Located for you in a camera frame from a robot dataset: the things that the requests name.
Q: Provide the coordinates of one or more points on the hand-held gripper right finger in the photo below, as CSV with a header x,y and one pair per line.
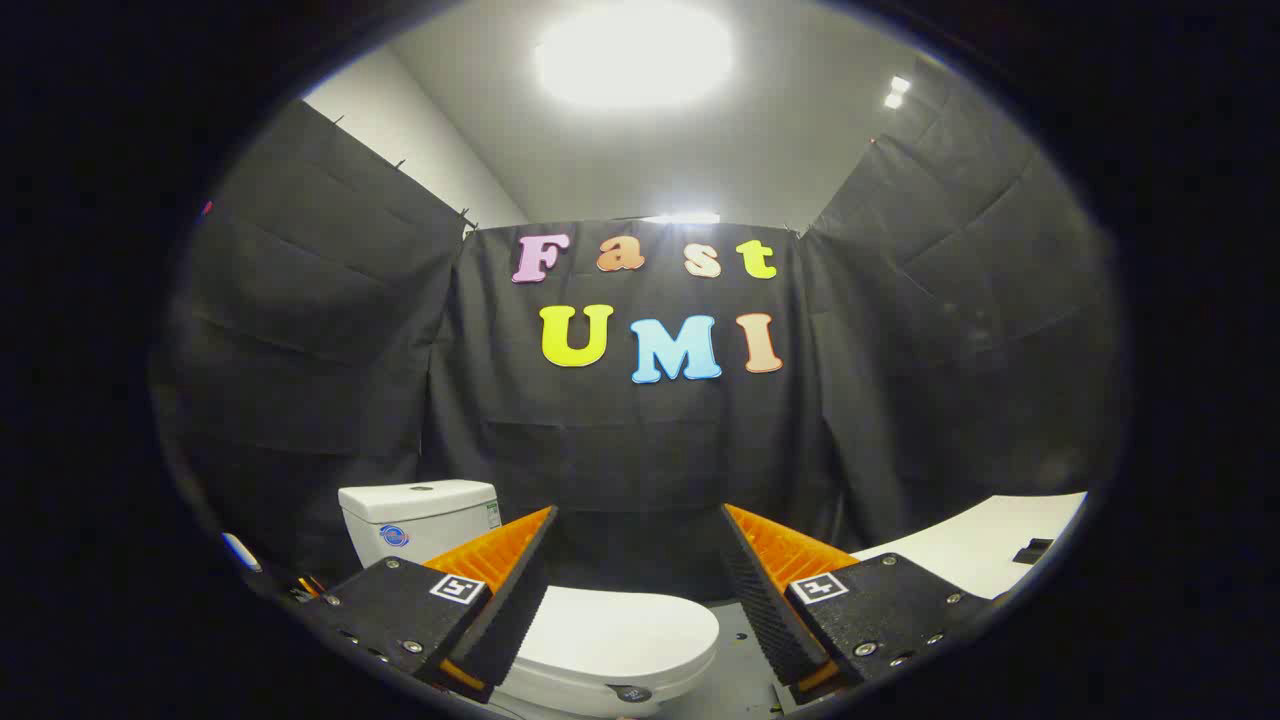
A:
x,y
765,610

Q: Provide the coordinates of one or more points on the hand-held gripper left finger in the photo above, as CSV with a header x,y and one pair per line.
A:
x,y
515,600

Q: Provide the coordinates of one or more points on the white toilet lid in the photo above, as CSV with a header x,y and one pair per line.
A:
x,y
620,625

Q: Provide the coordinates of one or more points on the white ceramic toilet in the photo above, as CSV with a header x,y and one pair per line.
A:
x,y
420,530

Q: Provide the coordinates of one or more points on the black backdrop cloth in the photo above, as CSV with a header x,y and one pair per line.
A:
x,y
620,450

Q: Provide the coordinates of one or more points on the black device with orange antennas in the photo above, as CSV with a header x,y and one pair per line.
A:
x,y
303,586

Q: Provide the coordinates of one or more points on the white grey drawer cabinet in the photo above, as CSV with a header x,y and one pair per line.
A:
x,y
980,540

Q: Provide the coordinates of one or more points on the round ceiling light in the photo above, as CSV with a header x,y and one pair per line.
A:
x,y
635,50

